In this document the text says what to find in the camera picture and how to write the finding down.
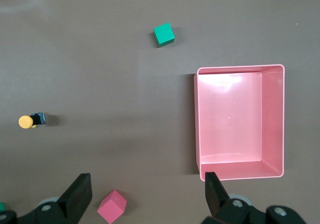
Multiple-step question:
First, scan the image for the orange capped black button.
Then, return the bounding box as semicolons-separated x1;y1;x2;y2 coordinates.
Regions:
17;112;47;130

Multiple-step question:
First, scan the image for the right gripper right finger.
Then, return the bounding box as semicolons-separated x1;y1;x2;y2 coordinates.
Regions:
200;172;309;224

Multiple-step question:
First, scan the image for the pink plastic bin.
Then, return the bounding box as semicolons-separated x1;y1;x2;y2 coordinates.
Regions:
192;64;286;183

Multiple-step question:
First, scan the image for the red foam cube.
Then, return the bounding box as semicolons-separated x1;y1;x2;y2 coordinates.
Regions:
96;189;128;224

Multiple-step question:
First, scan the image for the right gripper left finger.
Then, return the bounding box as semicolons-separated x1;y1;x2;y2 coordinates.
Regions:
0;173;93;224

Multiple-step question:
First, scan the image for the brown table mat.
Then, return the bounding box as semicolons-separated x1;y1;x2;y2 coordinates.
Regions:
0;0;320;224

